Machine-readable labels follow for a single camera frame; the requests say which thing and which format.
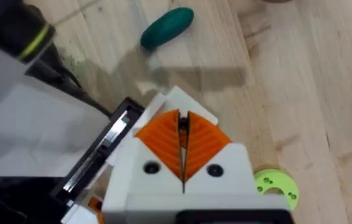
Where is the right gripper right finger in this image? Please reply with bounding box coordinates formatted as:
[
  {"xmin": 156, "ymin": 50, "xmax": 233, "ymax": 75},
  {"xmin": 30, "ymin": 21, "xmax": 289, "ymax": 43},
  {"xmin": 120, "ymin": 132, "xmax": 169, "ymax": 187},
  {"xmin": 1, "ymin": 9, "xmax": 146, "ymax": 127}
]
[{"xmin": 183, "ymin": 111, "xmax": 258, "ymax": 195}]

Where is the green disc with holes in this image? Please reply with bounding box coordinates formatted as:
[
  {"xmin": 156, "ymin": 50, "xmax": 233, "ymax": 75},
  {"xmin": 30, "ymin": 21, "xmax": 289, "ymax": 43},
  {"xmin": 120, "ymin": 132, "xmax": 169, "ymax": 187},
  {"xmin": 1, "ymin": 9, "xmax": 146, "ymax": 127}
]
[{"xmin": 254, "ymin": 168, "xmax": 300, "ymax": 210}]

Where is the black upright wrist plate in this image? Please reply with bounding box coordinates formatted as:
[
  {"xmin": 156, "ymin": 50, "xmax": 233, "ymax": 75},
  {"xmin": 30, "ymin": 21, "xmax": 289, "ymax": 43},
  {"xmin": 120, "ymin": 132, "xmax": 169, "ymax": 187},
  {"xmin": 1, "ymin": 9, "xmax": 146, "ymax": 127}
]
[{"xmin": 50, "ymin": 97, "xmax": 146, "ymax": 202}]

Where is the green toy cucumber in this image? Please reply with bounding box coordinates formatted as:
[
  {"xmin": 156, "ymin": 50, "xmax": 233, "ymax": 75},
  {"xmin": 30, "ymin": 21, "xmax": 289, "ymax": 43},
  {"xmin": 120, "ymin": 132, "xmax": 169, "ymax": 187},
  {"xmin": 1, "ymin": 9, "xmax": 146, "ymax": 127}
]
[{"xmin": 140, "ymin": 7, "xmax": 195, "ymax": 50}]

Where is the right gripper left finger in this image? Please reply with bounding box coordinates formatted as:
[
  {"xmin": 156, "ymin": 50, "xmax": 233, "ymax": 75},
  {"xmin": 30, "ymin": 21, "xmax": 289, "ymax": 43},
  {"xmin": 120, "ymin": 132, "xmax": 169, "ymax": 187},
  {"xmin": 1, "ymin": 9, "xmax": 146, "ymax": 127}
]
[{"xmin": 102, "ymin": 108, "xmax": 185, "ymax": 212}]

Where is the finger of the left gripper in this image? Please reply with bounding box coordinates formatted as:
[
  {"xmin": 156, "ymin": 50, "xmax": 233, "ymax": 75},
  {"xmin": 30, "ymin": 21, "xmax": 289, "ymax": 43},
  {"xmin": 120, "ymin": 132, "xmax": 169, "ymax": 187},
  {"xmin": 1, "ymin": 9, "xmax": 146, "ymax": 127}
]
[
  {"xmin": 61, "ymin": 196, "xmax": 105, "ymax": 224},
  {"xmin": 131, "ymin": 85, "xmax": 219, "ymax": 137}
]

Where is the black cable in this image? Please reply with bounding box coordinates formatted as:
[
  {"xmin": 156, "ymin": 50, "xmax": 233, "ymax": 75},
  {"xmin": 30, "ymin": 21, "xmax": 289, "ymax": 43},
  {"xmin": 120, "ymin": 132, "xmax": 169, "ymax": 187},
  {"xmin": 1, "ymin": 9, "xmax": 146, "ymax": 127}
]
[{"xmin": 25, "ymin": 57, "xmax": 112, "ymax": 116}]

